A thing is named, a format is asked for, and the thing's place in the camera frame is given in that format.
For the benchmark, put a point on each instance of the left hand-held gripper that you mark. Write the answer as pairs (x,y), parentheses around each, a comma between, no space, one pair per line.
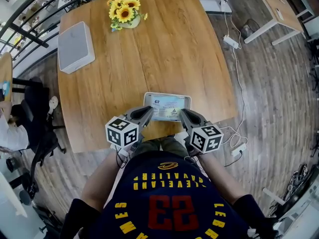
(120,133)

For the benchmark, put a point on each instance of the wooden table with white legs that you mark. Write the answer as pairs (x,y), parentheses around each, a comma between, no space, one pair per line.
(162,58)

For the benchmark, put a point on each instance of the person's olive trousers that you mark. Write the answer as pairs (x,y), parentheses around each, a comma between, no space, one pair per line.
(172,146)

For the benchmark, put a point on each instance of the wooden side table white legs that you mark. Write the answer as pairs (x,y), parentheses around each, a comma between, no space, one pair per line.
(271,6)

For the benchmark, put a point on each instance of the light blue tissue pack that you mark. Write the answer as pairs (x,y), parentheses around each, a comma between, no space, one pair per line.
(167,106)

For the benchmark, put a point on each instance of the round grey floor device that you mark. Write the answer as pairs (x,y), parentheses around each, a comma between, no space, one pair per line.
(249,29)

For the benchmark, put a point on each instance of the black office chair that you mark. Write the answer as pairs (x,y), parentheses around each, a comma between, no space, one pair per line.
(40,123)

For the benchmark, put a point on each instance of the white counter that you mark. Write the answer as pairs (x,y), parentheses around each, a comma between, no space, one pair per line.
(10,198)

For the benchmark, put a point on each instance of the person's black left sleeve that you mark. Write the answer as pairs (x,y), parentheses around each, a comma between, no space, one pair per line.
(79,220)

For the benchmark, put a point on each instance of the person's right forearm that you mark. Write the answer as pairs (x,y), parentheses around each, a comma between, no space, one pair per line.
(224,180)

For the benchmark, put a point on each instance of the black chairs group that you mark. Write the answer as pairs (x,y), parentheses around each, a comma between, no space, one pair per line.
(314,63)

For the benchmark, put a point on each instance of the person's black sleeve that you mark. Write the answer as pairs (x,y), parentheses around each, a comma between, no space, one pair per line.
(79,220)
(251,213)

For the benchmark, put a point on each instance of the person's left forearm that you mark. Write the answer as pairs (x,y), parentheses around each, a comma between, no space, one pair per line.
(102,180)

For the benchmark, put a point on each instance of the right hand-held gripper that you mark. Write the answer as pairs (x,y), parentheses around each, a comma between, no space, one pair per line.
(207,139)

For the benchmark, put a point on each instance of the navy jersey with yellow print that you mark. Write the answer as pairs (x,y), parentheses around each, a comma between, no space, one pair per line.
(164,183)

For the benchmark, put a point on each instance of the white power strip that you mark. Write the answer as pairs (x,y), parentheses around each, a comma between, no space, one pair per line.
(238,149)
(230,41)

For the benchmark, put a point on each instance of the round wooden table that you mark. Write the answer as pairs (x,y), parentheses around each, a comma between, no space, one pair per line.
(6,68)

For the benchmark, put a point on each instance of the sunflower bouquet in vase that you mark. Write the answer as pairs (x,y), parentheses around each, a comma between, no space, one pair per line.
(124,12)

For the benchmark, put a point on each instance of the white tissue box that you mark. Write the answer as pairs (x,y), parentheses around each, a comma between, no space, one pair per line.
(147,98)

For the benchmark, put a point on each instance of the large white square box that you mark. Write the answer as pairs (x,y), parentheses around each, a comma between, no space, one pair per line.
(74,46)

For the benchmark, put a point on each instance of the black wristband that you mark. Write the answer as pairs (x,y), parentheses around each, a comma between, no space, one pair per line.
(119,162)

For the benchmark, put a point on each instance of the person's black right sleeve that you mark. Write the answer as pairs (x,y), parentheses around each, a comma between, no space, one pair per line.
(251,213)

